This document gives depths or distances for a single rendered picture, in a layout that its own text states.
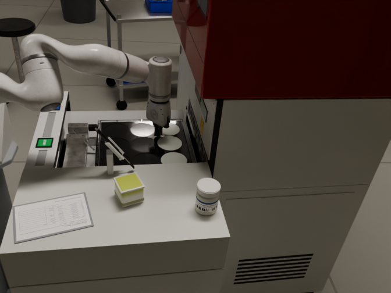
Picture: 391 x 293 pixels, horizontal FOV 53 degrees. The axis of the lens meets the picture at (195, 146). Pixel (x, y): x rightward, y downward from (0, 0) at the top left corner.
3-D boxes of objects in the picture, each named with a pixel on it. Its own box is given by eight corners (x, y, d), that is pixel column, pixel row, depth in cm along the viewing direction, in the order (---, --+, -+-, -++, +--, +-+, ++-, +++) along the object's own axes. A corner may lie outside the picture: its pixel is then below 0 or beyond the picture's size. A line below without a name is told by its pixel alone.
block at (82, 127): (88, 128, 167) (88, 122, 166) (88, 132, 165) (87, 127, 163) (68, 128, 166) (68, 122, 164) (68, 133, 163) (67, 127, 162)
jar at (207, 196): (214, 199, 126) (217, 177, 120) (219, 215, 120) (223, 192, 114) (192, 200, 124) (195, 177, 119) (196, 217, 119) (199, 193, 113)
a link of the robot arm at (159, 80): (142, 90, 150) (161, 99, 146) (142, 58, 142) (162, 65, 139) (156, 83, 156) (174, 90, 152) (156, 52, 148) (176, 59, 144)
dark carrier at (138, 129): (180, 121, 175) (180, 120, 175) (192, 171, 148) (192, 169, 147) (101, 123, 169) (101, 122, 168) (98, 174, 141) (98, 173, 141)
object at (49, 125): (71, 117, 184) (68, 90, 176) (57, 199, 140) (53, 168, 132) (50, 118, 182) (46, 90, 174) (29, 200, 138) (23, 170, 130)
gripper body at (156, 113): (143, 94, 152) (143, 119, 159) (162, 104, 147) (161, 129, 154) (156, 88, 157) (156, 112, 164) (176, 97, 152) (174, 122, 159)
